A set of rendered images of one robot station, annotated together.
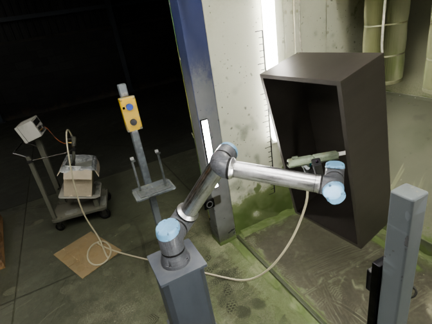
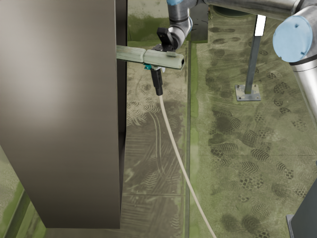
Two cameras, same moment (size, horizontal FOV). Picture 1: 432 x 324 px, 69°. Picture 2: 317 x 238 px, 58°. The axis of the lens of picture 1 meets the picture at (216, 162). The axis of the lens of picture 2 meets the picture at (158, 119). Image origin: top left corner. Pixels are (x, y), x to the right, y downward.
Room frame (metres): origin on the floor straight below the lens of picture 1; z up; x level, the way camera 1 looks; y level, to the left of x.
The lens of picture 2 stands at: (2.41, -0.04, 1.81)
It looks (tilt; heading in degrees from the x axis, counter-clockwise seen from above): 48 degrees down; 215
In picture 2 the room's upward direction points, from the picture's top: 10 degrees counter-clockwise
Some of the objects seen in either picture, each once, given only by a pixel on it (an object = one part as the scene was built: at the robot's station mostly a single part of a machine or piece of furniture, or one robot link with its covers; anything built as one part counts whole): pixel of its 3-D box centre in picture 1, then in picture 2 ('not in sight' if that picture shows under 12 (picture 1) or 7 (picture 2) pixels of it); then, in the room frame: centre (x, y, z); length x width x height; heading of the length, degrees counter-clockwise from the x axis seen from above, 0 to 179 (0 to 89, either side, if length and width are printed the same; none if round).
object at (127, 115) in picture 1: (130, 114); not in sight; (2.38, 0.59, 1.42); 0.12 x 0.06 x 0.26; 113
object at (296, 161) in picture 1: (326, 167); (129, 68); (1.67, -0.66, 1.08); 0.49 x 0.05 x 0.23; 95
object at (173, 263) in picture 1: (174, 253); not in sight; (1.58, 0.35, 0.69); 0.19 x 0.19 x 0.10
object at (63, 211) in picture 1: (64, 170); not in sight; (3.38, 1.75, 0.64); 0.73 x 0.50 x 1.27; 103
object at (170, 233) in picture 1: (170, 235); not in sight; (1.59, 0.35, 0.83); 0.17 x 0.15 x 0.18; 156
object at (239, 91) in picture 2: not in sight; (247, 92); (0.52, -0.37, 0.01); 0.20 x 0.20 x 0.01; 23
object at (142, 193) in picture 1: (149, 171); not in sight; (2.28, 0.54, 0.95); 0.26 x 0.15 x 0.32; 113
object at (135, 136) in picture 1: (146, 179); not in sight; (2.43, 0.61, 0.82); 0.06 x 0.06 x 1.64; 23
